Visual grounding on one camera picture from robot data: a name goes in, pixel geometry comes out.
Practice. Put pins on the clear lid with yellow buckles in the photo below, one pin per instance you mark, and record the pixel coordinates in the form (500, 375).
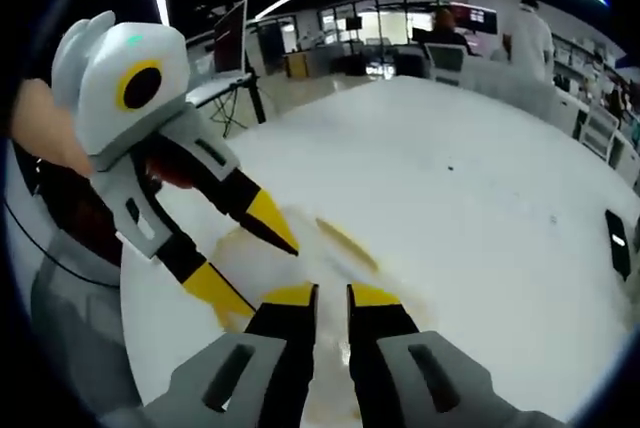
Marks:
(345, 243)

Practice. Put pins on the white mesh office chair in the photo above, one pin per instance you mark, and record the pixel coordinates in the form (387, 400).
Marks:
(445, 65)

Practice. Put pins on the wall monitor screen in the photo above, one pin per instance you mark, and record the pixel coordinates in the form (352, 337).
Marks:
(475, 18)

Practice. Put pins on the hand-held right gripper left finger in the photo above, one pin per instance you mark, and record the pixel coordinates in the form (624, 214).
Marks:
(280, 348)

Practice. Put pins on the black smartphone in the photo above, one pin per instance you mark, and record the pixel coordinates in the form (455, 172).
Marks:
(618, 243)

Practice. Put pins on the black laptop stand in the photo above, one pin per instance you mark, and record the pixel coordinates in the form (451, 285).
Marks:
(245, 103)

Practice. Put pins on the yellow cabinet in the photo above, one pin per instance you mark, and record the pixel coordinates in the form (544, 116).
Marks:
(296, 65)

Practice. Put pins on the open silver laptop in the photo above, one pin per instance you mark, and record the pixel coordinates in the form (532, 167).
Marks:
(231, 40)

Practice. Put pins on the person's grey clothing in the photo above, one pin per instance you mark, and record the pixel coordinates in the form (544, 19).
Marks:
(70, 328)

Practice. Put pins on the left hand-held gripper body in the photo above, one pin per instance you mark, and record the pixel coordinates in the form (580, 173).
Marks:
(105, 113)

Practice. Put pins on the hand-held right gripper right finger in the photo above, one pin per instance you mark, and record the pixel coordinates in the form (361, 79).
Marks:
(390, 348)

